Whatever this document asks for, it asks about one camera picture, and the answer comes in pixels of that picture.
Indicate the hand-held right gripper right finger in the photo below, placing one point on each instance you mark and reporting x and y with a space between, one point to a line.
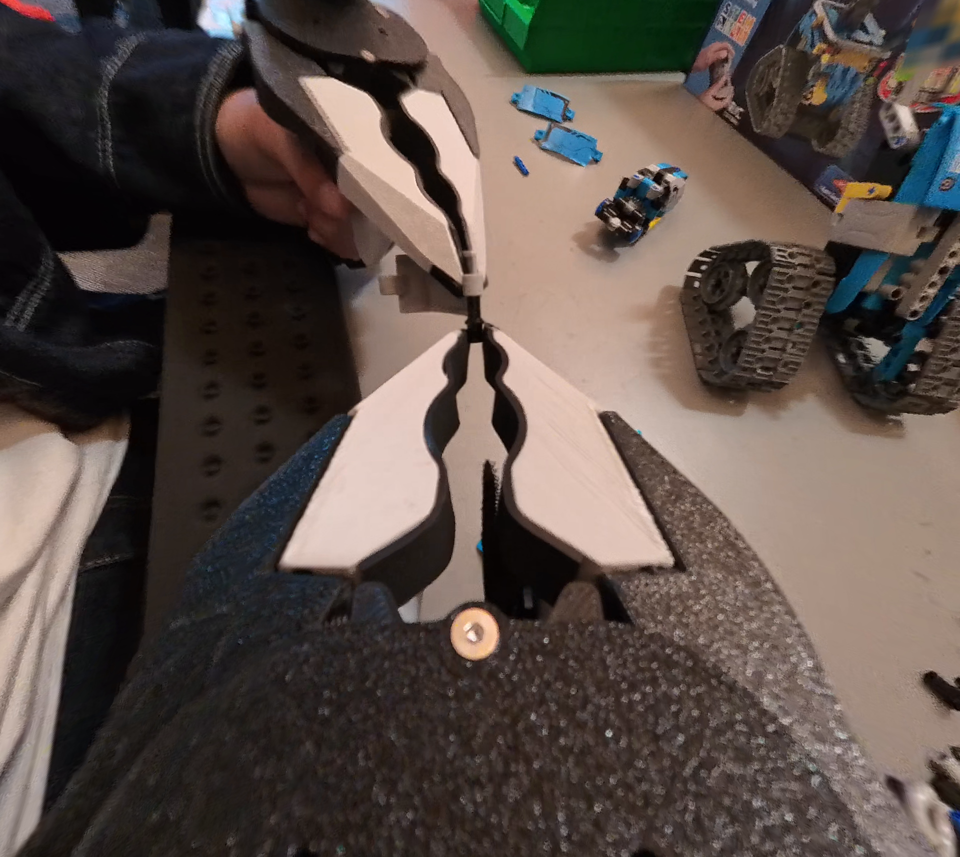
593 482

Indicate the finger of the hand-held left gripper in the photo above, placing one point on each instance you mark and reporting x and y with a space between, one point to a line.
383 182
458 167

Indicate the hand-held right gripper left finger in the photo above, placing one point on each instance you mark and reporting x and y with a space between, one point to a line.
360 482

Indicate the blue tracked toy robot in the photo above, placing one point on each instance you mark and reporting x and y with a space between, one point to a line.
885 302

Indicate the pile of small building pieces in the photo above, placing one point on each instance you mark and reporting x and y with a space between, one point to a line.
930 767

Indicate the person's left forearm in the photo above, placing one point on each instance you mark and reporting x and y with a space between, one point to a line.
105 167

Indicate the grey desk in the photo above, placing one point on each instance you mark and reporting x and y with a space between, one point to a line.
720 497

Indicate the person's left hand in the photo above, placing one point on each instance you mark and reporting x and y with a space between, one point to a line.
278 175

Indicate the small blue pin piece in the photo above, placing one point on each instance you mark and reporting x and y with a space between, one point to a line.
521 166

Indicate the black perforated mat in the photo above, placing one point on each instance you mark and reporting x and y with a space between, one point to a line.
248 407

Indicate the black blue motor assembly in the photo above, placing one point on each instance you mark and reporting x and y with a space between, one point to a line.
642 205

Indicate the person's white shirt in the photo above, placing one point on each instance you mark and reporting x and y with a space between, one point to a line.
45 617

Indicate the large robot kit box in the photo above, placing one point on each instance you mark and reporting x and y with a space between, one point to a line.
825 47

